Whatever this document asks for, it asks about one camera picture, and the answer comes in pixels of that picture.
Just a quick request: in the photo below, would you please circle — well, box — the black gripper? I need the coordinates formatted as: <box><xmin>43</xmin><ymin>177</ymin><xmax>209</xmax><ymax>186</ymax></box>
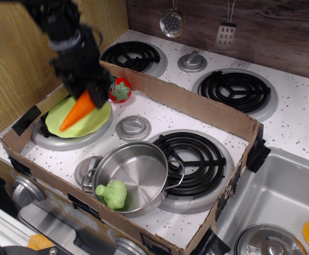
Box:
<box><xmin>51</xmin><ymin>26</ymin><xmax>111</xmax><ymax>108</ymax></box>

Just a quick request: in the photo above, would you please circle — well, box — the orange toy carrot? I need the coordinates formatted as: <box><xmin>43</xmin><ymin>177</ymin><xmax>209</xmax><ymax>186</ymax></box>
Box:
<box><xmin>60</xmin><ymin>89</ymin><xmax>96</xmax><ymax>132</ymax></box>

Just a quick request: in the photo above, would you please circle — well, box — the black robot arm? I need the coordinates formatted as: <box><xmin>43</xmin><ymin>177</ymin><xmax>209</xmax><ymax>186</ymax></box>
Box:
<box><xmin>19</xmin><ymin>1</ymin><xmax>111</xmax><ymax>108</ymax></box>

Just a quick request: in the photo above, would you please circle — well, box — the light green plate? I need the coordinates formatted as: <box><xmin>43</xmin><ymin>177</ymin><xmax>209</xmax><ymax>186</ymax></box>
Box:
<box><xmin>45</xmin><ymin>97</ymin><xmax>112</xmax><ymax>138</ymax></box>

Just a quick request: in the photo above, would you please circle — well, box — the red toy tomato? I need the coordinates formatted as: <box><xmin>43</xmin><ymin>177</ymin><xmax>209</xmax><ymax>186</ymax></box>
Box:
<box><xmin>109</xmin><ymin>76</ymin><xmax>132</xmax><ymax>103</ymax></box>

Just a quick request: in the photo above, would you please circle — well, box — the centre silver stove knob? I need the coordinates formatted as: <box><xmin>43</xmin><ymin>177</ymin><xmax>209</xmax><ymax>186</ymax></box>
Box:
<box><xmin>116</xmin><ymin>115</ymin><xmax>152</xmax><ymax>141</ymax></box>

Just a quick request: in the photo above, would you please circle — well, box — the silver stove knob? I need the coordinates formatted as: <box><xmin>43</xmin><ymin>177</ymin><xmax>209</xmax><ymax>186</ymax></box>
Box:
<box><xmin>177</xmin><ymin>50</ymin><xmax>207</xmax><ymax>73</ymax></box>
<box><xmin>116</xmin><ymin>115</ymin><xmax>152</xmax><ymax>141</ymax></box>
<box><xmin>74</xmin><ymin>156</ymin><xmax>102</xmax><ymax>193</ymax></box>

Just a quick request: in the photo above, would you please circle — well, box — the back left stove burner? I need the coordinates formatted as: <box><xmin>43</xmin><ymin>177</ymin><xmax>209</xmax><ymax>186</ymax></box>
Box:
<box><xmin>101</xmin><ymin>41</ymin><xmax>168</xmax><ymax>78</ymax></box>

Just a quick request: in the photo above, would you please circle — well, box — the front left stove burner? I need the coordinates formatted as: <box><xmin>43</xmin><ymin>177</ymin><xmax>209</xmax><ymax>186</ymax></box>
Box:
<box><xmin>31</xmin><ymin>109</ymin><xmax>113</xmax><ymax>151</ymax></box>

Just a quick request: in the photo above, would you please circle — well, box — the front silver stove knob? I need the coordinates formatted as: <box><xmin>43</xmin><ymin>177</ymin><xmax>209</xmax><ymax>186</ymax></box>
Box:
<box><xmin>74</xmin><ymin>156</ymin><xmax>102</xmax><ymax>193</ymax></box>

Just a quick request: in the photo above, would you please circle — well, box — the green toy broccoli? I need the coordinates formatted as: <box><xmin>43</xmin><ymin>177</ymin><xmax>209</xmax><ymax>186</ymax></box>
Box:
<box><xmin>95</xmin><ymin>180</ymin><xmax>127</xmax><ymax>209</ymax></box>

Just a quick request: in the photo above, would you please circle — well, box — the hanging metal strainer ladle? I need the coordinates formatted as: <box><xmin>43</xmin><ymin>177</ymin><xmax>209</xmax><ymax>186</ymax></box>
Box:
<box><xmin>160</xmin><ymin>0</ymin><xmax>185</xmax><ymax>38</ymax></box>

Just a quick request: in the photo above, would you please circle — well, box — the cardboard fence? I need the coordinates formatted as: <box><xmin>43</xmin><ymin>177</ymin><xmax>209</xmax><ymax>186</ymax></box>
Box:
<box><xmin>1</xmin><ymin>61</ymin><xmax>264</xmax><ymax>254</ymax></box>

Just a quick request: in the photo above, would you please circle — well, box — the back silver stove knob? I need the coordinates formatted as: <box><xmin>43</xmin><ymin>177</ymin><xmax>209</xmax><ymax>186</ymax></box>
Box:
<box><xmin>177</xmin><ymin>50</ymin><xmax>207</xmax><ymax>73</ymax></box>

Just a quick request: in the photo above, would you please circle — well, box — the left oven front knob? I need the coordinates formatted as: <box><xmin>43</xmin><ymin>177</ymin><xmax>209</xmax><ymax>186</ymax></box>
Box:
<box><xmin>12</xmin><ymin>175</ymin><xmax>46</xmax><ymax>207</ymax></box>

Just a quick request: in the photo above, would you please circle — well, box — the oven knob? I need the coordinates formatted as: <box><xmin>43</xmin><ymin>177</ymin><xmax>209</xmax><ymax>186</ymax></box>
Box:
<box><xmin>113</xmin><ymin>237</ymin><xmax>147</xmax><ymax>255</ymax></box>
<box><xmin>12</xmin><ymin>175</ymin><xmax>46</xmax><ymax>207</ymax></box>

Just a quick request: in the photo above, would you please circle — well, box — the front right stove burner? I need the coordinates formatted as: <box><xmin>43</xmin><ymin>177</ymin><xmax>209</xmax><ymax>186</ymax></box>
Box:
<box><xmin>149</xmin><ymin>129</ymin><xmax>234</xmax><ymax>214</ymax></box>

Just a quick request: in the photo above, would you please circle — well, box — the hanging metal spatula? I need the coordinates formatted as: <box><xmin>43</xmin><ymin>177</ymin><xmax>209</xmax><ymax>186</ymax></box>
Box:
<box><xmin>214</xmin><ymin>1</ymin><xmax>237</xmax><ymax>50</ymax></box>

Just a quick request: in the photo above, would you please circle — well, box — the right oven front knob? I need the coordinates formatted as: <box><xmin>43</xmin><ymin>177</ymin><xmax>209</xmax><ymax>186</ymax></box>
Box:
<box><xmin>113</xmin><ymin>237</ymin><xmax>147</xmax><ymax>255</ymax></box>

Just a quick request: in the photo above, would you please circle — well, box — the orange toy piece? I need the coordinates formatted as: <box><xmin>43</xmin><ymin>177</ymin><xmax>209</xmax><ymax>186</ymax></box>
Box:
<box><xmin>27</xmin><ymin>234</ymin><xmax>53</xmax><ymax>251</ymax></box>

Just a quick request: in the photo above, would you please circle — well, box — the steel sink basin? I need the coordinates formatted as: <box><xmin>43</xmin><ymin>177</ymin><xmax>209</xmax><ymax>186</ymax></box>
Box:
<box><xmin>216</xmin><ymin>148</ymin><xmax>309</xmax><ymax>254</ymax></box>

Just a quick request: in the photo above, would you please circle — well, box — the steel pot lid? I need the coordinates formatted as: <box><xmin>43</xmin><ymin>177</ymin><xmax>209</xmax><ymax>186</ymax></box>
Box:
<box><xmin>234</xmin><ymin>224</ymin><xmax>308</xmax><ymax>255</ymax></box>

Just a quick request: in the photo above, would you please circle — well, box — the steel pot with handles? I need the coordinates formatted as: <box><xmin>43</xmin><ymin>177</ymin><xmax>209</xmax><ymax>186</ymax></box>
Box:
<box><xmin>91</xmin><ymin>141</ymin><xmax>185</xmax><ymax>218</ymax></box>

